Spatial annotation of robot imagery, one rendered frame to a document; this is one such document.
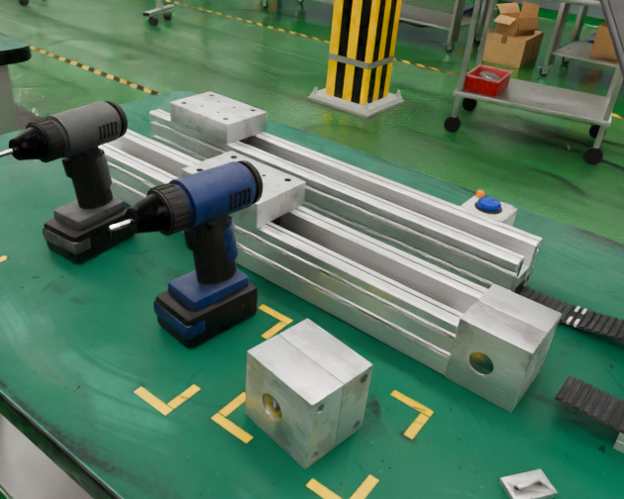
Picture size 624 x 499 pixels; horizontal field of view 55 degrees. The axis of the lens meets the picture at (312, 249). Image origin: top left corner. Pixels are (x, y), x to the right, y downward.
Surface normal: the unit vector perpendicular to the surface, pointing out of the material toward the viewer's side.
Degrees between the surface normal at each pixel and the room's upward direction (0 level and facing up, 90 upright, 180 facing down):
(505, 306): 0
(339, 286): 90
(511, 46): 88
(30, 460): 0
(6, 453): 0
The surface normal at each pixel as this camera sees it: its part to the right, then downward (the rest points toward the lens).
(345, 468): 0.08, -0.84
